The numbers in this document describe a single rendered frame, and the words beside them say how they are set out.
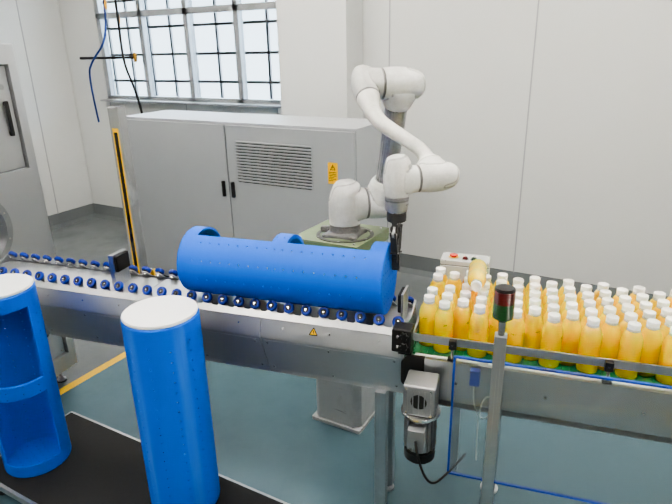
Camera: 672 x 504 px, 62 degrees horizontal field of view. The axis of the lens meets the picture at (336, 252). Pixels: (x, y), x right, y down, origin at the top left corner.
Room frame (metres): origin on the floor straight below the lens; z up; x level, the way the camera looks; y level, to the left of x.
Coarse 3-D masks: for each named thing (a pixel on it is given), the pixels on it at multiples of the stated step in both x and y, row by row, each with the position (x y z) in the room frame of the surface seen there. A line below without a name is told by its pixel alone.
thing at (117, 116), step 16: (112, 112) 2.78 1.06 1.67; (112, 128) 2.79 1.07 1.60; (128, 144) 2.81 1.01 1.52; (128, 160) 2.80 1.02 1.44; (128, 176) 2.78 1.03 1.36; (128, 192) 2.77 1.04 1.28; (128, 208) 2.78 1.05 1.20; (128, 224) 2.78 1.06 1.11; (128, 240) 2.79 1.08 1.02; (144, 256) 2.81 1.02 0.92
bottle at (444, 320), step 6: (438, 312) 1.81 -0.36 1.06; (444, 312) 1.79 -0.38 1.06; (450, 312) 1.80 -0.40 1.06; (438, 318) 1.80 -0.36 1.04; (444, 318) 1.79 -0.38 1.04; (450, 318) 1.79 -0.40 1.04; (438, 324) 1.79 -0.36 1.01; (444, 324) 1.78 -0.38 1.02; (450, 324) 1.79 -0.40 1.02; (438, 330) 1.79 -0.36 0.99; (444, 330) 1.78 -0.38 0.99; (450, 330) 1.79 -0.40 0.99; (444, 336) 1.78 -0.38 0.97; (450, 336) 1.79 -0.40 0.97; (438, 348) 1.79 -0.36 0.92; (444, 348) 1.78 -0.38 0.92
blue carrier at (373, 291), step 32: (192, 256) 2.17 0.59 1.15; (224, 256) 2.13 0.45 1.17; (256, 256) 2.09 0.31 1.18; (288, 256) 2.06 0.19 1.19; (320, 256) 2.02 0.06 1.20; (352, 256) 1.99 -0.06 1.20; (384, 256) 1.97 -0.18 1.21; (192, 288) 2.20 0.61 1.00; (224, 288) 2.13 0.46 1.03; (256, 288) 2.07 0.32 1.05; (288, 288) 2.02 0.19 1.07; (320, 288) 1.98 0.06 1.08; (352, 288) 1.94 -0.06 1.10; (384, 288) 1.95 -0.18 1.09
